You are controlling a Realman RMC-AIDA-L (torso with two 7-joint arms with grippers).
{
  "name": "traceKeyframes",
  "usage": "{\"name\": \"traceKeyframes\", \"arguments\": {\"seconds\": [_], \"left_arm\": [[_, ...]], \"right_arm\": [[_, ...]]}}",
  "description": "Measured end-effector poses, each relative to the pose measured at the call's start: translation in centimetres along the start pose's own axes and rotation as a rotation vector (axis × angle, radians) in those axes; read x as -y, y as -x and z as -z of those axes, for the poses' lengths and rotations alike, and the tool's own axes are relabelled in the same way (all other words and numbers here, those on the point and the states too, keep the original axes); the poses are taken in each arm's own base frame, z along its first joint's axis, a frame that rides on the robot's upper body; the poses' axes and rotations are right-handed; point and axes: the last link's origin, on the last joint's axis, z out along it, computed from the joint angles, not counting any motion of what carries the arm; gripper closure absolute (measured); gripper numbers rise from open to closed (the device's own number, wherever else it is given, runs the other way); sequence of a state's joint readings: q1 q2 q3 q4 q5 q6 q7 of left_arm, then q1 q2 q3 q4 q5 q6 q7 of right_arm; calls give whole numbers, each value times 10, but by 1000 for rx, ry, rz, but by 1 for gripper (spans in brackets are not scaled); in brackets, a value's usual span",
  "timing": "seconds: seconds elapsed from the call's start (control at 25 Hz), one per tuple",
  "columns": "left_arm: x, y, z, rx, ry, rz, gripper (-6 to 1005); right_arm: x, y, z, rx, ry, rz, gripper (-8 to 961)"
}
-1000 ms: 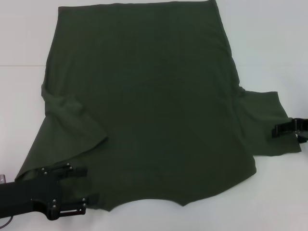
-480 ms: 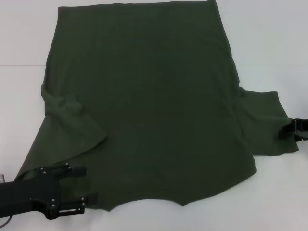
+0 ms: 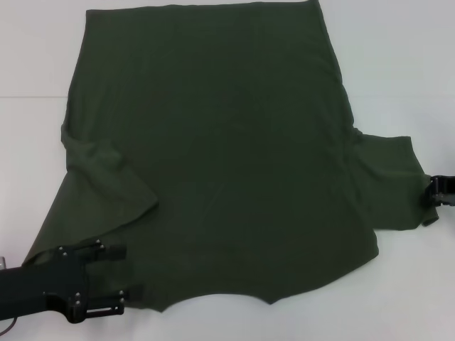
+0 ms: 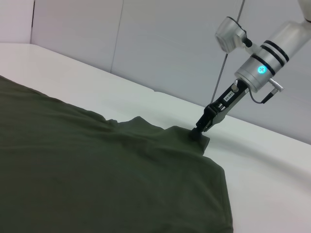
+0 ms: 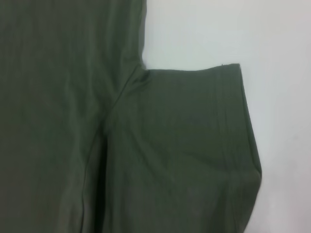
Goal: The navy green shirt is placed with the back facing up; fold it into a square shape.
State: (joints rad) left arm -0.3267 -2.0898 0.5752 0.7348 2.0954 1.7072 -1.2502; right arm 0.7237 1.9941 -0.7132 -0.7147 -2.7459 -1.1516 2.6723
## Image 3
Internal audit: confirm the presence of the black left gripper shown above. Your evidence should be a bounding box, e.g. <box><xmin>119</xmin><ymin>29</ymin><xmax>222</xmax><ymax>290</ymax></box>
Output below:
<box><xmin>0</xmin><ymin>239</ymin><xmax>146</xmax><ymax>325</ymax></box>

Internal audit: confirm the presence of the dark green t-shirt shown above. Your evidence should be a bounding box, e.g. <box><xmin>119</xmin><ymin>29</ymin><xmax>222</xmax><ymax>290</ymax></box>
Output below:
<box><xmin>21</xmin><ymin>0</ymin><xmax>440</xmax><ymax>314</ymax></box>

